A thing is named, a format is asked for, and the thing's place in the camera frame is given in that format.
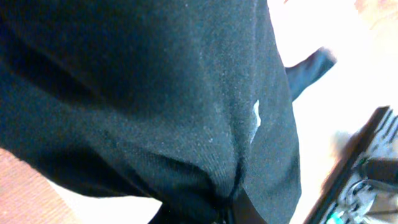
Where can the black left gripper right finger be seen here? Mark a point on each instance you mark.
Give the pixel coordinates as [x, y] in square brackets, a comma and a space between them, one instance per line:
[243, 211]

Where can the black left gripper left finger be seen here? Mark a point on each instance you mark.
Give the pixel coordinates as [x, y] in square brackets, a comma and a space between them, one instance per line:
[190, 211]

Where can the black garment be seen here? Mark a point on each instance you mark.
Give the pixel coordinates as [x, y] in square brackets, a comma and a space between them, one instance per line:
[168, 99]

